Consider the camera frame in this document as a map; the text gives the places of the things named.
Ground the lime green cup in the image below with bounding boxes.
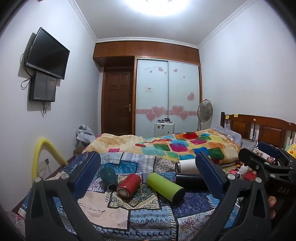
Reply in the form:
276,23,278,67
146,173,185,204

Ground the dark green cup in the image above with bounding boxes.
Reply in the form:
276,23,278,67
99,166,119,192

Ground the grey pillow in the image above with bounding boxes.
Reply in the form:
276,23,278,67
211,124,242,147

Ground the wooden headboard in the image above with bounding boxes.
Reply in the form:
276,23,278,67
220,112,296,150

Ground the wall-mounted black television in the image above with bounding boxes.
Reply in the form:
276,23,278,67
26,27,70,80

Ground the wooden wardrobe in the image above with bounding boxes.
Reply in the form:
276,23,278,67
93,40,203,138

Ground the white cup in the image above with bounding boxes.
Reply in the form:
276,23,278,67
174,159,201,176

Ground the ceiling lamp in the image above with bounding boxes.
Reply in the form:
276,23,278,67
121,0,193,17

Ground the colourful checked blanket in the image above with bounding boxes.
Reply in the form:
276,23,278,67
82,131,241,165

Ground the small black wall monitor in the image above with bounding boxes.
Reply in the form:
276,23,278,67
29,72,57,103

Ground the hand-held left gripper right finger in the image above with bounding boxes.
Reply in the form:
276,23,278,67
192,152,271,241

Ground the small white cabinet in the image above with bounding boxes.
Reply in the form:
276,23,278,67
154,122,175,138

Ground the wall socket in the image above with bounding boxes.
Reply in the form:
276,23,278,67
38,158,50,170

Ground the standing fan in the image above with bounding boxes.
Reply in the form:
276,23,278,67
197,99,213,131

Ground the black cup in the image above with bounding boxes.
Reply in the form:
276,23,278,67
175,173,209,191

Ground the person's right hand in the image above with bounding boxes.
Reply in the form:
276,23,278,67
268,196,277,219

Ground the brown wooden door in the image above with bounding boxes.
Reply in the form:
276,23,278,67
102,67,135,136

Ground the frosted sliding door with hearts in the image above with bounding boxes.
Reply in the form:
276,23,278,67
168,61,200,134
136,59,169,137

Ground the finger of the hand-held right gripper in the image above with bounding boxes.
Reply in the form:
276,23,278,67
257,141,296,168
238,148,295,184

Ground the patchwork bed sheet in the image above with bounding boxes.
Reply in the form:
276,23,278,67
17,152,242,241

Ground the yellow smiley cushion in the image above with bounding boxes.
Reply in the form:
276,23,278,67
285,142,296,159

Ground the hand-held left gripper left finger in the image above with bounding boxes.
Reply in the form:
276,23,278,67
25,151,104,241

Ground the black television cable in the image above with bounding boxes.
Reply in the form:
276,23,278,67
20,32,37,90

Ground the yellow foam tube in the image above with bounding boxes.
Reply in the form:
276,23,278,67
32,138,69,184

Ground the grey clothes pile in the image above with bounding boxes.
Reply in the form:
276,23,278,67
75,125,96,150

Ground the red cup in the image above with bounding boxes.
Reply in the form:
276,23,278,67
116,173,142,198

